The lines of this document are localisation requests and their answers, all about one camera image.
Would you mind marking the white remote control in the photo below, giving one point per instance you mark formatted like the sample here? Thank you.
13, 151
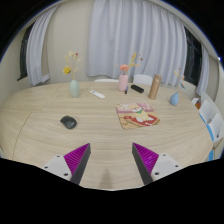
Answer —
97, 94

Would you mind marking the white blue chair right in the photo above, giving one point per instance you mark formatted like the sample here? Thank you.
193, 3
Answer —
214, 123

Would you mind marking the tan cylindrical bottle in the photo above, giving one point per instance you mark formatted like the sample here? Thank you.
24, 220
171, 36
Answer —
155, 86

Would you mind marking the colourful illustrated mouse pad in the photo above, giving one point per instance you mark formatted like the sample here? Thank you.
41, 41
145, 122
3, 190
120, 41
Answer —
135, 115

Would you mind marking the green vase with yellow flowers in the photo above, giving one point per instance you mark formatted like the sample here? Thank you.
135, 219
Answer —
71, 68

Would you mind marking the white centre curtain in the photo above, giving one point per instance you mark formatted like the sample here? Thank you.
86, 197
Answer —
135, 30

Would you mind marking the black rectangular case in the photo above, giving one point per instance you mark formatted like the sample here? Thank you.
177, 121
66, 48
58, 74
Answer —
137, 88

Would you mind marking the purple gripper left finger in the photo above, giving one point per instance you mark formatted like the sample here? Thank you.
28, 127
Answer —
71, 166

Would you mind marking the white curtain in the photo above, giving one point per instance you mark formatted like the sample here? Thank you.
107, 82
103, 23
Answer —
135, 30
35, 47

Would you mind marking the white left curtain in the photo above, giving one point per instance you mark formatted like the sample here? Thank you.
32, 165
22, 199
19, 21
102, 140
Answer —
35, 47

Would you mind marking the white chair behind table left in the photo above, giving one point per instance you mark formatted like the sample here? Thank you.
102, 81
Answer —
107, 80

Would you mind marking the white chair behind table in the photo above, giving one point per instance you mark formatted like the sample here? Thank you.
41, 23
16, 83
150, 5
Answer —
107, 80
142, 79

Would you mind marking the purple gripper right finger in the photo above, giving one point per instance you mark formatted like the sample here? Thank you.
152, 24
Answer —
153, 166

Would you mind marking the pink vase with flowers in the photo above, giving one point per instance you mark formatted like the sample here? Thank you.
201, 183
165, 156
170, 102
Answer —
125, 68

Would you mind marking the dark blue pen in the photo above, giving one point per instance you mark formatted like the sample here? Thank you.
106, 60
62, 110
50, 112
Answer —
126, 90

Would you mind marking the black computer mouse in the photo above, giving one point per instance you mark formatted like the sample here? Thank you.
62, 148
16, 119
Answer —
69, 122

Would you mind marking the blue vase with dried flowers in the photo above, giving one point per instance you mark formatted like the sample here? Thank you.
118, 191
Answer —
174, 99

